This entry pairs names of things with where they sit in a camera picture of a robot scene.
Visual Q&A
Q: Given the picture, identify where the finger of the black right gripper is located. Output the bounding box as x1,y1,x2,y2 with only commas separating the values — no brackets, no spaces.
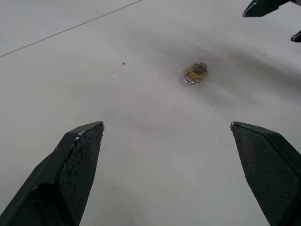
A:
290,30,301,43
242,0,292,18

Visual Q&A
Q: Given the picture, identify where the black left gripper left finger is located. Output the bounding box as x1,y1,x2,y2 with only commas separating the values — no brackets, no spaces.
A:
0,121,105,226

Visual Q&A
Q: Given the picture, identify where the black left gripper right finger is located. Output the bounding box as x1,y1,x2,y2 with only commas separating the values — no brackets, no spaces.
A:
230,121,301,226

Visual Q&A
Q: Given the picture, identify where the small brass padlock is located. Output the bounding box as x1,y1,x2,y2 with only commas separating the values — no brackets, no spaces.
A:
182,62,209,85

